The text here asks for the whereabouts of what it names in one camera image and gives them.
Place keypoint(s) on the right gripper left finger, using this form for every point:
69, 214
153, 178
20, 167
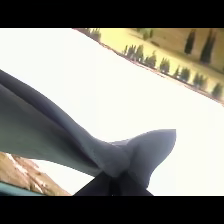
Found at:
98, 186

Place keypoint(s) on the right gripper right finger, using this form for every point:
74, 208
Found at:
131, 187

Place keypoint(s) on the brown garment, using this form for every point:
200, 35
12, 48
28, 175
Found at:
40, 126

